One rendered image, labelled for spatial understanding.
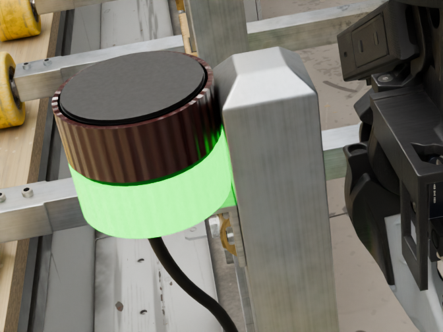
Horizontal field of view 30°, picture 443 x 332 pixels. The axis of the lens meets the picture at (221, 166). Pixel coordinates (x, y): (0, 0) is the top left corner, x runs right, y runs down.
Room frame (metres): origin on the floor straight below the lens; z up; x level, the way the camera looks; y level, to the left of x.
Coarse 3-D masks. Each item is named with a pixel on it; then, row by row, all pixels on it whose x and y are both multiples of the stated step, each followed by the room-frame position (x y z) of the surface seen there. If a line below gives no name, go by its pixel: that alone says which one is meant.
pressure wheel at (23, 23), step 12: (0, 0) 1.03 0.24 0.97; (12, 0) 1.03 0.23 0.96; (24, 0) 1.03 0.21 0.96; (0, 12) 1.02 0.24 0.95; (12, 12) 1.02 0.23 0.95; (24, 12) 1.02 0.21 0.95; (0, 24) 1.02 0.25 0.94; (12, 24) 1.02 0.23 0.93; (24, 24) 1.02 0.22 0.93; (36, 24) 1.04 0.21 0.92; (0, 36) 1.03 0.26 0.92; (12, 36) 1.03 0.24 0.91; (24, 36) 1.04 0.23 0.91
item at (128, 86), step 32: (96, 64) 0.30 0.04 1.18; (128, 64) 0.29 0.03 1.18; (160, 64) 0.29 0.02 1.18; (192, 64) 0.28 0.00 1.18; (64, 96) 0.27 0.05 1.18; (96, 96) 0.27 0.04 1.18; (128, 96) 0.26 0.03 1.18; (160, 96) 0.26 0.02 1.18; (192, 96) 0.26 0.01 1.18; (160, 256) 0.27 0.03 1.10; (192, 288) 0.27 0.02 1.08; (224, 320) 0.27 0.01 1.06
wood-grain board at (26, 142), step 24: (48, 24) 1.08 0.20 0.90; (0, 48) 1.03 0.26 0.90; (24, 48) 1.01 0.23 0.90; (48, 48) 1.00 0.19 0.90; (24, 120) 0.81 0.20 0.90; (0, 144) 0.76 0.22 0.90; (24, 144) 0.76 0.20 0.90; (0, 168) 0.72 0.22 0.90; (24, 168) 0.71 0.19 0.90; (24, 240) 0.61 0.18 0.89; (0, 264) 0.56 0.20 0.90; (24, 264) 0.58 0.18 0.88; (0, 288) 0.53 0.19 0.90; (0, 312) 0.50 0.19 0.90
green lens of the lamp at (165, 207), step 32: (224, 160) 0.27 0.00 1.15; (96, 192) 0.25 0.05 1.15; (128, 192) 0.25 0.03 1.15; (160, 192) 0.24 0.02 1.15; (192, 192) 0.25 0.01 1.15; (224, 192) 0.26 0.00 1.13; (96, 224) 0.25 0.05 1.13; (128, 224) 0.25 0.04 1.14; (160, 224) 0.24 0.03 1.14; (192, 224) 0.25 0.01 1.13
